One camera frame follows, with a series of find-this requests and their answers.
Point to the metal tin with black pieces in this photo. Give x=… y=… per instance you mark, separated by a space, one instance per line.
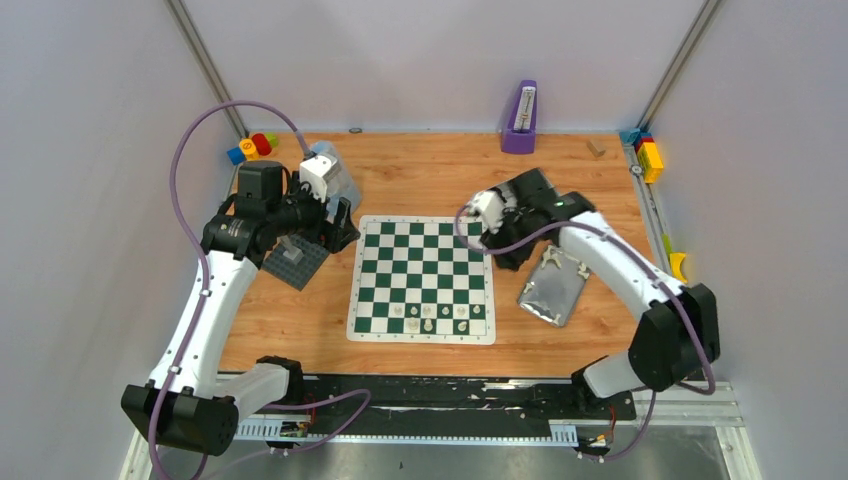
x=506 y=194

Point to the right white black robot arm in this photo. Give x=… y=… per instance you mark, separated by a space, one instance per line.
x=677 y=330

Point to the yellow green toy piece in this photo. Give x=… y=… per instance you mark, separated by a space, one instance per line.
x=676 y=259

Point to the metal tin with white pieces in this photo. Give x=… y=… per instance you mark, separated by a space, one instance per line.
x=552 y=290

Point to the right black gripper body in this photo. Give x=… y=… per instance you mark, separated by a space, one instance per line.
x=511 y=228

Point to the purple metronome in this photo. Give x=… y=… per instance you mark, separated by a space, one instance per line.
x=518 y=124

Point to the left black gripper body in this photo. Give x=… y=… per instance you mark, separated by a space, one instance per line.
x=334 y=221

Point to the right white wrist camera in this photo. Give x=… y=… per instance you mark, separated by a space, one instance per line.
x=488 y=206

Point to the colourful toy blocks left corner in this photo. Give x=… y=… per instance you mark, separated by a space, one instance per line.
x=255 y=147

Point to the small wooden block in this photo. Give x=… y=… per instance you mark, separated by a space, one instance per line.
x=596 y=148

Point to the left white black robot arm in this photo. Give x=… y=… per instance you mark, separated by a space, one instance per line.
x=182 y=405

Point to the translucent blue metronome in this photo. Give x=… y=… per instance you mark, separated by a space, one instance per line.
x=341 y=183

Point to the grey lego baseplate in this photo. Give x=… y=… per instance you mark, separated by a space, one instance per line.
x=295 y=261

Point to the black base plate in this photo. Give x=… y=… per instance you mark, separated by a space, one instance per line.
x=452 y=406

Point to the green white chess mat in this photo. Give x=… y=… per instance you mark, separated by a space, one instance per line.
x=416 y=261

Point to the colourful block stack right corner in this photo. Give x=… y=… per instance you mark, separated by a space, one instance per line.
x=647 y=153

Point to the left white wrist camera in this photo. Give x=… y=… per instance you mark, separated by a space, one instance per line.
x=312 y=172

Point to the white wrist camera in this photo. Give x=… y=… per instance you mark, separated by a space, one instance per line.
x=312 y=172
x=488 y=206

